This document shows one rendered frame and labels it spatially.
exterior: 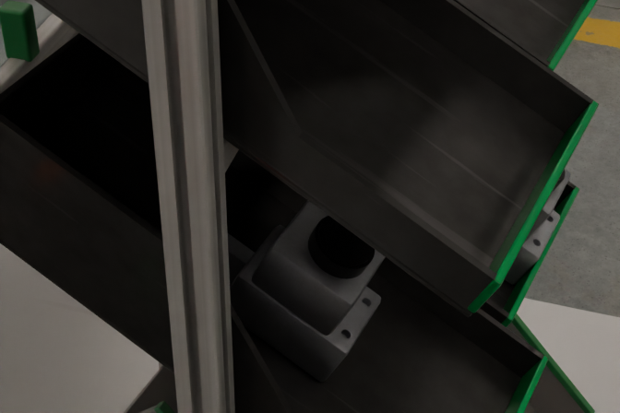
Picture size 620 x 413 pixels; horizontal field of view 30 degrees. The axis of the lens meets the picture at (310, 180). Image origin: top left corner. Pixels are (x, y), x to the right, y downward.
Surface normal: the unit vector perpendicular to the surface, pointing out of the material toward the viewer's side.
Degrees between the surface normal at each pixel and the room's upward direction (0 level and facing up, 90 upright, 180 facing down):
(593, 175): 1
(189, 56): 90
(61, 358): 0
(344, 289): 25
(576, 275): 0
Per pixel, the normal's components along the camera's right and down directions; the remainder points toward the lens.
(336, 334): 0.39, -0.60
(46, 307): 0.01, -0.79
